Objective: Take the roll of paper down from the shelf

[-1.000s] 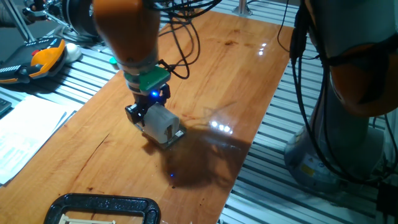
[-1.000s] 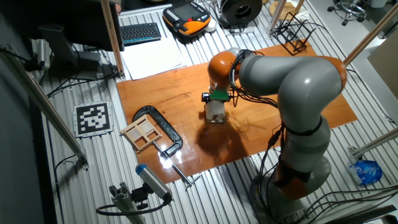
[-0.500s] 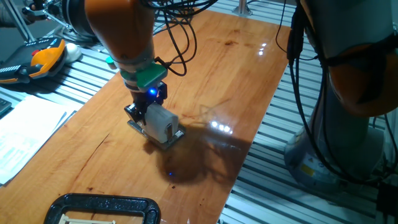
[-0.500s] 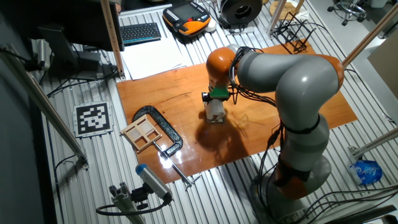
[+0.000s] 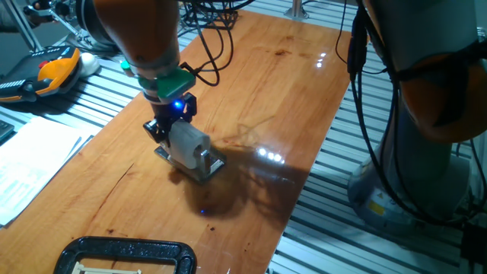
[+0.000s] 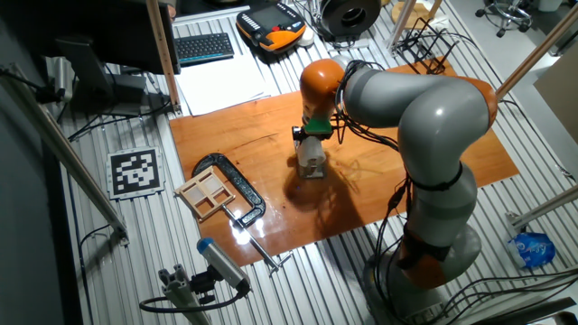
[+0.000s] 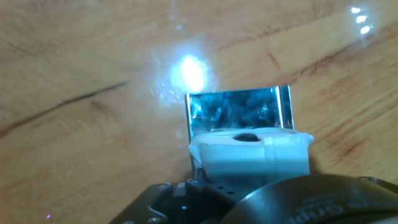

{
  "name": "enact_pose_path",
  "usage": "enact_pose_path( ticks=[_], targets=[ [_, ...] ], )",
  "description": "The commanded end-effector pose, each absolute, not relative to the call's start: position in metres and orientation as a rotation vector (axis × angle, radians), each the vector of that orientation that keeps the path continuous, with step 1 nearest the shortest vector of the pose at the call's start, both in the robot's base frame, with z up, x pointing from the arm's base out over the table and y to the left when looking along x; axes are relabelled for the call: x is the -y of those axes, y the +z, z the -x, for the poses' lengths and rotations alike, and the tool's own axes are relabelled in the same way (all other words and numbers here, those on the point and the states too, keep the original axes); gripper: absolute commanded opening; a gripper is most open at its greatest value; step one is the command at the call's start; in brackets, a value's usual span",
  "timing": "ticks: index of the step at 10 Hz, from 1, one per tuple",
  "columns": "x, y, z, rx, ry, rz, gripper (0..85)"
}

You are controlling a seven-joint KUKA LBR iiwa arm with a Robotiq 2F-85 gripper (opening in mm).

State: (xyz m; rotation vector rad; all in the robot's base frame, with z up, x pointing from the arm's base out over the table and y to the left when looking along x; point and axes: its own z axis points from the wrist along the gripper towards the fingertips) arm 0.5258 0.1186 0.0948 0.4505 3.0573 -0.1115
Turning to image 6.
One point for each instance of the wooden upright post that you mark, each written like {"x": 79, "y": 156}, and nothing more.
{"x": 161, "y": 54}

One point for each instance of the small wooden window frame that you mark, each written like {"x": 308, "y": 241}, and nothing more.
{"x": 204, "y": 193}

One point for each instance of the blue plastic bag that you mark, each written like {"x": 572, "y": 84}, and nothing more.
{"x": 533, "y": 250}

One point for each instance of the black computer keyboard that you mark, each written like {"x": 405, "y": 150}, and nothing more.
{"x": 203, "y": 47}

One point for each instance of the black computer monitor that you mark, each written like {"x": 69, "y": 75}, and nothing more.
{"x": 90, "y": 27}

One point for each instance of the green wrist flange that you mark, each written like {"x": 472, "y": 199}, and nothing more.
{"x": 319, "y": 126}

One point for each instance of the black round spool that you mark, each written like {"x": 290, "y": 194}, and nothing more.
{"x": 334, "y": 18}

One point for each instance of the beige cardboard panel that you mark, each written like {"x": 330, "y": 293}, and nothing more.
{"x": 560, "y": 95}

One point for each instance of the black camera bracket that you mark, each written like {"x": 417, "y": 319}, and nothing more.
{"x": 203, "y": 282}

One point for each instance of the orange black teach pendant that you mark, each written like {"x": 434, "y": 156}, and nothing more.
{"x": 271, "y": 27}

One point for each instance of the black white marker board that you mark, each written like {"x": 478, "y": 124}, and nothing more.
{"x": 135, "y": 171}

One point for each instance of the silver metal post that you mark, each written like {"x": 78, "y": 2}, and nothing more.
{"x": 403, "y": 22}

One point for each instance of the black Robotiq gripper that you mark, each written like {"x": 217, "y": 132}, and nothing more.
{"x": 319, "y": 136}

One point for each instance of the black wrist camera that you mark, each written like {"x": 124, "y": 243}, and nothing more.
{"x": 299, "y": 133}

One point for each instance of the grey metal cylinder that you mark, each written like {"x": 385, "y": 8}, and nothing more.
{"x": 63, "y": 77}

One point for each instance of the white paper sheets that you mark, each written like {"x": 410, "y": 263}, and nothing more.
{"x": 217, "y": 86}

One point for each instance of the office chair base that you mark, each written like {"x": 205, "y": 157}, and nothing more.
{"x": 510, "y": 13}

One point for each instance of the long wooden beam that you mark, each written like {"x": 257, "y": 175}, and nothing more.
{"x": 537, "y": 52}

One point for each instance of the grey camera with blue cap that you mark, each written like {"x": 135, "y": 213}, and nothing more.
{"x": 221, "y": 264}

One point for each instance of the black C-clamp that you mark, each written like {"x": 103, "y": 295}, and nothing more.
{"x": 235, "y": 178}

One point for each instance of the black flat bar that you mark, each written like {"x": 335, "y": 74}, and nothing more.
{"x": 533, "y": 311}

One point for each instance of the white computer mouse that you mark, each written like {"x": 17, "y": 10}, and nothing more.
{"x": 307, "y": 38}

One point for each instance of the long grey aluminium beam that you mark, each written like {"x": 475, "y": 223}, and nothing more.
{"x": 68, "y": 153}

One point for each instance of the black monitor stand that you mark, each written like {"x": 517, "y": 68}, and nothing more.
{"x": 86, "y": 67}

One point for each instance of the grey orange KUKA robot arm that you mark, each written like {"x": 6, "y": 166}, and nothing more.
{"x": 433, "y": 122}

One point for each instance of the short aluminium profile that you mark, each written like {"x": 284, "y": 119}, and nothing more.
{"x": 180, "y": 293}

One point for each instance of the short grey aluminium beam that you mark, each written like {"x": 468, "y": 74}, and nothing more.
{"x": 546, "y": 207}

